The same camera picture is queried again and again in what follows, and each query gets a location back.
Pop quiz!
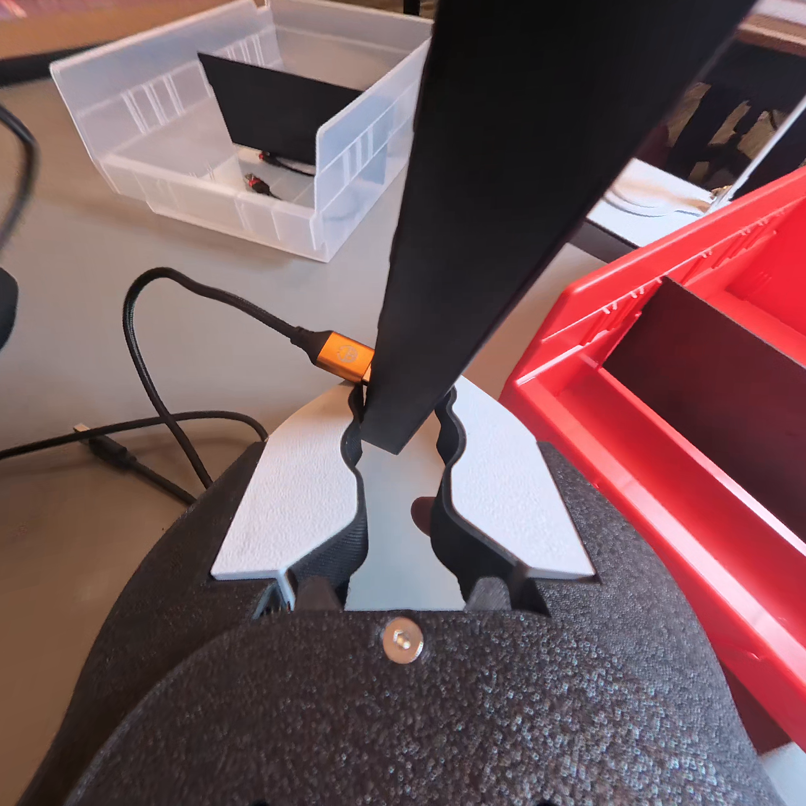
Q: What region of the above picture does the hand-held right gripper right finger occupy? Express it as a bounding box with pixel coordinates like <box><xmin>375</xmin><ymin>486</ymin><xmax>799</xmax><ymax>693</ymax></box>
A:
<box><xmin>430</xmin><ymin>376</ymin><xmax>596</xmax><ymax>611</ymax></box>

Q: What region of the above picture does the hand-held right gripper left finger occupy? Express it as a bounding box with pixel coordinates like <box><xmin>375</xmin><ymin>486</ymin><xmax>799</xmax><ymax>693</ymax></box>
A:
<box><xmin>209</xmin><ymin>380</ymin><xmax>372</xmax><ymax>610</ymax></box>

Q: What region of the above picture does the thin black hub cable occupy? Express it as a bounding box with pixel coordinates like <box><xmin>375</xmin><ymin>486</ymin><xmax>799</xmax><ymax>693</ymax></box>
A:
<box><xmin>0</xmin><ymin>412</ymin><xmax>271</xmax><ymax>462</ymax></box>

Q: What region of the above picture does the red plastic bin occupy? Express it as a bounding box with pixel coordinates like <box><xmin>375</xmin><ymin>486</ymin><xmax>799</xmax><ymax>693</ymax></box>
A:
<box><xmin>501</xmin><ymin>166</ymin><xmax>806</xmax><ymax>751</ymax></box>

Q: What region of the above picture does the black usb hub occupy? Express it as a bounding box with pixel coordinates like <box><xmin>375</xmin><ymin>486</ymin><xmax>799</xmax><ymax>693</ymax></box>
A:
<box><xmin>362</xmin><ymin>0</ymin><xmax>760</xmax><ymax>456</ymax></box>

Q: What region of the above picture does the clear plastic bin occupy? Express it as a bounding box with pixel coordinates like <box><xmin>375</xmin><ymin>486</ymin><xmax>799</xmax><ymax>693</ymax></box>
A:
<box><xmin>50</xmin><ymin>0</ymin><xmax>436</xmax><ymax>264</ymax></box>

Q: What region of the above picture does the black divider in red bin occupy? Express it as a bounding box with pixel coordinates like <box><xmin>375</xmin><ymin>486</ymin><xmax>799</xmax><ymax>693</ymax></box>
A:
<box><xmin>600</xmin><ymin>277</ymin><xmax>806</xmax><ymax>542</ymax></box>

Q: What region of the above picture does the black divider in clear bin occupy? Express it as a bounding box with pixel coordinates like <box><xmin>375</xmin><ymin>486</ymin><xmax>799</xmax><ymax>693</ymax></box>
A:
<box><xmin>197</xmin><ymin>52</ymin><xmax>366</xmax><ymax>169</ymax></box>

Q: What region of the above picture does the black cable with red plug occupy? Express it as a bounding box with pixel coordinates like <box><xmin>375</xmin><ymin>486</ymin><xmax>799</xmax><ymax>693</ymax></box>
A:
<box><xmin>244</xmin><ymin>149</ymin><xmax>317</xmax><ymax>198</ymax></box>

